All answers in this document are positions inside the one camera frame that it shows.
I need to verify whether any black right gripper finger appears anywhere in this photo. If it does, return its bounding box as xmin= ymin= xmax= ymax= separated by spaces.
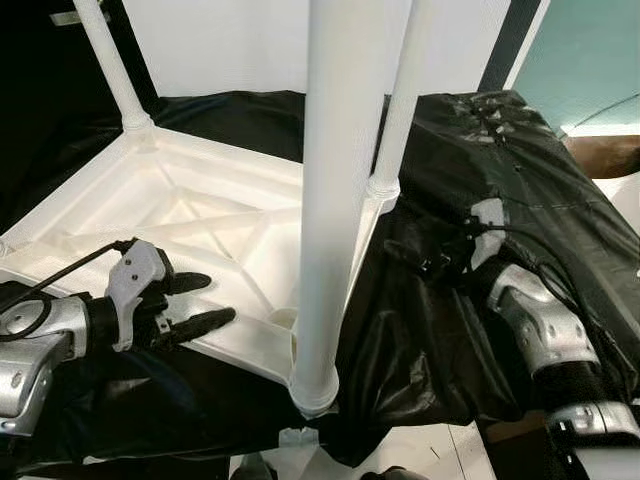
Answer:
xmin=384 ymin=238 xmax=433 ymax=273

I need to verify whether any black plastic cover sheet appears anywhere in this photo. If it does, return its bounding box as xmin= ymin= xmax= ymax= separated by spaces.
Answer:
xmin=0 ymin=90 xmax=640 ymax=471

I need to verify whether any small white tape strip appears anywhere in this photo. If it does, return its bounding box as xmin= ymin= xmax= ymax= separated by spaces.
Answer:
xmin=278 ymin=427 xmax=323 ymax=447

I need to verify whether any white side furniture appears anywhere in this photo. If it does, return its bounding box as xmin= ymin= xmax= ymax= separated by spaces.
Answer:
xmin=598 ymin=172 xmax=640 ymax=231

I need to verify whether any brown wooden furniture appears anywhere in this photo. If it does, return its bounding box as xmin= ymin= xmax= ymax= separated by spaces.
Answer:
xmin=565 ymin=135 xmax=640 ymax=179

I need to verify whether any black door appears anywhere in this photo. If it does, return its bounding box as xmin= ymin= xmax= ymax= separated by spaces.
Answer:
xmin=0 ymin=0 xmax=156 ymax=231

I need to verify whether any teal glass partition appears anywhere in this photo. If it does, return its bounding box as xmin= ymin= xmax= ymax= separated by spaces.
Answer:
xmin=515 ymin=0 xmax=640 ymax=129

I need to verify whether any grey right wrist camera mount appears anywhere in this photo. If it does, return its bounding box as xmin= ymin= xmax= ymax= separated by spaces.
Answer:
xmin=468 ymin=198 xmax=506 ymax=271

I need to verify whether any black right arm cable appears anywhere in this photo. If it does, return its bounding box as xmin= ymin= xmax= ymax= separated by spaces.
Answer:
xmin=470 ymin=225 xmax=601 ymax=391

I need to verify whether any black vertical frame post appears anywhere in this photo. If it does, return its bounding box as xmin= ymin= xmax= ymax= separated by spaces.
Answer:
xmin=478 ymin=0 xmax=546 ymax=93

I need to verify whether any silver door handle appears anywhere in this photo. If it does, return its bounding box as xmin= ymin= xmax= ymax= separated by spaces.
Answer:
xmin=48 ymin=8 xmax=86 ymax=27

